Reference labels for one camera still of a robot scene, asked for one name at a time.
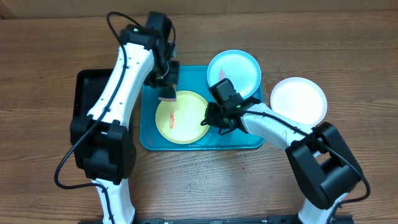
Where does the white plate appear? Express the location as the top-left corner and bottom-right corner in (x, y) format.
(270, 77), (328, 126)

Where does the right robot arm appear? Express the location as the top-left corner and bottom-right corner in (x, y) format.
(201, 97), (366, 223)

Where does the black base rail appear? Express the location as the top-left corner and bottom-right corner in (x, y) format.
(77, 214), (355, 224)

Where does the black plastic tray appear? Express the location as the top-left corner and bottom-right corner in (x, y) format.
(72, 68), (134, 146)

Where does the light blue plate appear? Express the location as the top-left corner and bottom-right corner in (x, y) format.
(206, 50), (261, 99)

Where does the green and pink sponge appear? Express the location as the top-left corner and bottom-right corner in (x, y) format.
(159, 86), (177, 102)

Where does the yellow-green plate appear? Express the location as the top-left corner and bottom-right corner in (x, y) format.
(155, 90), (210, 144)

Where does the teal plastic tray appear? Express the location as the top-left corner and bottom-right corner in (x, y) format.
(139, 65), (264, 151)

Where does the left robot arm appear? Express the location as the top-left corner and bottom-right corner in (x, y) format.
(67, 26), (179, 223)

